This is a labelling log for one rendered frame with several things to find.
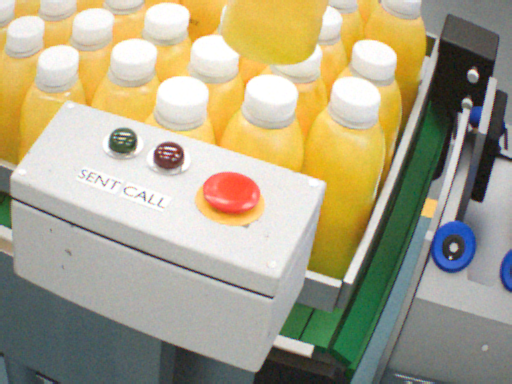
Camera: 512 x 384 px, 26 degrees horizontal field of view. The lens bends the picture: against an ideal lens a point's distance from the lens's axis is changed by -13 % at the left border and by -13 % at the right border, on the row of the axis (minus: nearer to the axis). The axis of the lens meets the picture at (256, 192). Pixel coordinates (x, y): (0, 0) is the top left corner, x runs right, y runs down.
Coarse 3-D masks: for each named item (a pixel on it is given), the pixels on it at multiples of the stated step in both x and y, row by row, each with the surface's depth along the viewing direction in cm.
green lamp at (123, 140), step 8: (120, 128) 82; (128, 128) 82; (112, 136) 81; (120, 136) 81; (128, 136) 81; (136, 136) 82; (112, 144) 81; (120, 144) 81; (128, 144) 81; (136, 144) 82; (120, 152) 81; (128, 152) 82
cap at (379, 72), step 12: (360, 48) 100; (372, 48) 100; (384, 48) 100; (360, 60) 99; (372, 60) 98; (384, 60) 99; (396, 60) 100; (360, 72) 100; (372, 72) 99; (384, 72) 99
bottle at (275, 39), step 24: (240, 0) 77; (264, 0) 76; (288, 0) 76; (312, 0) 76; (240, 24) 78; (264, 24) 77; (288, 24) 77; (312, 24) 78; (240, 48) 79; (264, 48) 78; (288, 48) 79; (312, 48) 80
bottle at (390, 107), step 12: (348, 72) 101; (384, 84) 100; (396, 84) 102; (384, 96) 100; (396, 96) 101; (384, 108) 100; (396, 108) 101; (384, 120) 101; (396, 120) 102; (384, 132) 102; (396, 132) 103; (384, 168) 105; (384, 180) 106
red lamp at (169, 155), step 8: (160, 144) 81; (168, 144) 81; (176, 144) 81; (160, 152) 81; (168, 152) 81; (176, 152) 81; (160, 160) 81; (168, 160) 81; (176, 160) 81; (184, 160) 82; (168, 168) 81
